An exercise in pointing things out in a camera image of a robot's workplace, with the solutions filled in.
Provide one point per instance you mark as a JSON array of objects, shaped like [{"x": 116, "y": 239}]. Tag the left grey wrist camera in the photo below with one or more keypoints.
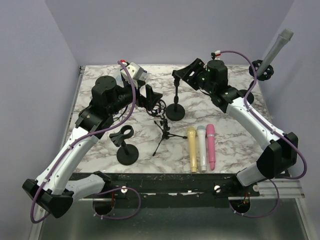
[{"x": 138, "y": 74}]

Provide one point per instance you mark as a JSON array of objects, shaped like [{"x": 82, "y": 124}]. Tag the pink microphone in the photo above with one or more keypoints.
[{"x": 210, "y": 135}]

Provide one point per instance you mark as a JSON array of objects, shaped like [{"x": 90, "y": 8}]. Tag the black round base stand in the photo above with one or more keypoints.
[{"x": 175, "y": 111}]

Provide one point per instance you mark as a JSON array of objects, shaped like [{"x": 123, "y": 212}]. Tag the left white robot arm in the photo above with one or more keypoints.
[{"x": 53, "y": 190}]

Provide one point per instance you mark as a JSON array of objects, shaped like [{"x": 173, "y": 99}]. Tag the beige microphone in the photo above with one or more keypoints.
[{"x": 191, "y": 136}]

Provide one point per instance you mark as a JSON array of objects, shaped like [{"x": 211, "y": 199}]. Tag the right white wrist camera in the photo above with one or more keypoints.
[{"x": 216, "y": 55}]

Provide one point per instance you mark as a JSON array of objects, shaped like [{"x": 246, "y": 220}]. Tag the white grey-head microphone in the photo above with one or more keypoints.
[{"x": 201, "y": 133}]

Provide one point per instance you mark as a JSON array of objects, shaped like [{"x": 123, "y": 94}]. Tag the clear plastic screw box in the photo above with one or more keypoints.
[{"x": 123, "y": 76}]

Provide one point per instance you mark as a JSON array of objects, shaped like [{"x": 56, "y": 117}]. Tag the grey slim microphone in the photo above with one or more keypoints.
[{"x": 283, "y": 38}]

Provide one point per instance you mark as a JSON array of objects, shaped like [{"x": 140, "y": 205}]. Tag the black front mounting rail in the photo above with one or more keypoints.
[{"x": 182, "y": 190}]

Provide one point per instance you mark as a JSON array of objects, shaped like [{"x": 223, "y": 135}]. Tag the black tripod shock mount stand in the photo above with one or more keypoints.
[{"x": 159, "y": 112}]

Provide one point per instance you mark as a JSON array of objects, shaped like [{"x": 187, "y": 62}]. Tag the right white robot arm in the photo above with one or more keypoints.
[{"x": 278, "y": 147}]

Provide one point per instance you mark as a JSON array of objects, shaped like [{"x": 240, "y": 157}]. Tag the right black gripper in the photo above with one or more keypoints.
[{"x": 197, "y": 66}]

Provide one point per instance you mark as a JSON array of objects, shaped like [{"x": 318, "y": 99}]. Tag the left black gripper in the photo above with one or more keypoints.
[{"x": 151, "y": 99}]

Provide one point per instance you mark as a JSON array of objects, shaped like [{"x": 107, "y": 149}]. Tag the black clip stand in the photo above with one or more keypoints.
[{"x": 127, "y": 154}]

